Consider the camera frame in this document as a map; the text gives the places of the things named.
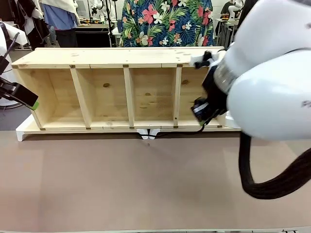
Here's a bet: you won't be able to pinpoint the light wooden compartment shelf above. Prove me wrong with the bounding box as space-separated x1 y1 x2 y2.
11 46 225 132

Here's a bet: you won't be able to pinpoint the dark hanging clothes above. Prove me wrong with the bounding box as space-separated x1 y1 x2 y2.
14 0 49 47

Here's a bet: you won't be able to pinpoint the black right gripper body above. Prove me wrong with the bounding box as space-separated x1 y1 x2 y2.
190 63 229 126

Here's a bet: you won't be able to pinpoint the background work table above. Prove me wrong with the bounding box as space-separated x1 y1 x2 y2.
75 21 122 48

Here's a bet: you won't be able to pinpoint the person in floral shirt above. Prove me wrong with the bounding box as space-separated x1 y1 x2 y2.
121 0 214 47

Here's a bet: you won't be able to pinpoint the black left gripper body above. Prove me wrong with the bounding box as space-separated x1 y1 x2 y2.
0 77 19 98

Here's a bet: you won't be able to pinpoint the black braided cable sleeve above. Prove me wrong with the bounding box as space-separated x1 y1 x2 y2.
239 132 311 200

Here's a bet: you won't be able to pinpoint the person in blue shirt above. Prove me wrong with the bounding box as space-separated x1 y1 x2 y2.
40 0 81 48

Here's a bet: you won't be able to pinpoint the black tripod pole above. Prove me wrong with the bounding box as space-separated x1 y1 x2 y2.
104 0 118 48

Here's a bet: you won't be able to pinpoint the thin black cable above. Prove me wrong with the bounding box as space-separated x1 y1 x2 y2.
155 121 214 137

